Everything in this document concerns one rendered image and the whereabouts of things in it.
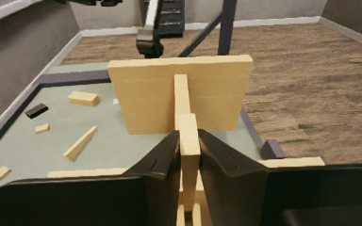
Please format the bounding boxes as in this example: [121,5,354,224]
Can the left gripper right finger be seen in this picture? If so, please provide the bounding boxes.
[197,129,362,226]

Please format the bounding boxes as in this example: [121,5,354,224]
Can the tan wooden rail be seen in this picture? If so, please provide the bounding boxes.
[174,74,202,226]

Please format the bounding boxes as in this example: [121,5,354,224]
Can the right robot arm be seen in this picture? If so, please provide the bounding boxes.
[136,0,164,59]

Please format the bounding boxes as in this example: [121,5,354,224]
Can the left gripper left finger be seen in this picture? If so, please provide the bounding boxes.
[0,130,181,226]

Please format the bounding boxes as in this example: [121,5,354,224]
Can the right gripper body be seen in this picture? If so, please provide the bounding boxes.
[45,0,119,7]

